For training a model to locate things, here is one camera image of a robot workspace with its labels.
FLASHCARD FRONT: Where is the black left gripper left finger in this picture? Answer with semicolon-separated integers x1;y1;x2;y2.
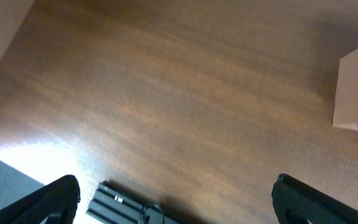
0;175;81;224

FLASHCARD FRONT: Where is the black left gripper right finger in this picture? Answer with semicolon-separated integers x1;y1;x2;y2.
272;174;358;224

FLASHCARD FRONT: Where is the black aluminium rail base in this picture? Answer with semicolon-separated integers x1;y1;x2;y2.
86;182;180;224

